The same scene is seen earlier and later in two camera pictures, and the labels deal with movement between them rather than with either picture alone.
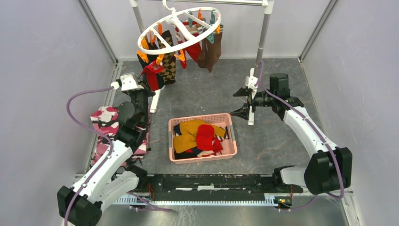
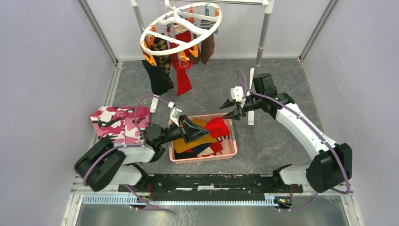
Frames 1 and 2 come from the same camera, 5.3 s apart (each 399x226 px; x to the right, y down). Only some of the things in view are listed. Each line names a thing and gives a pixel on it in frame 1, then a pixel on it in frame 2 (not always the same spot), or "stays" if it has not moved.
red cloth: (205, 141) → (217, 127)
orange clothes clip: (143, 55) → (150, 58)
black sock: (151, 57) → (159, 78)
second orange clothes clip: (181, 56) stays
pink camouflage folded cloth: (106, 120) stays
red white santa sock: (193, 31) → (182, 34)
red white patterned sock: (152, 71) → (183, 83)
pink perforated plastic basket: (222, 120) stays
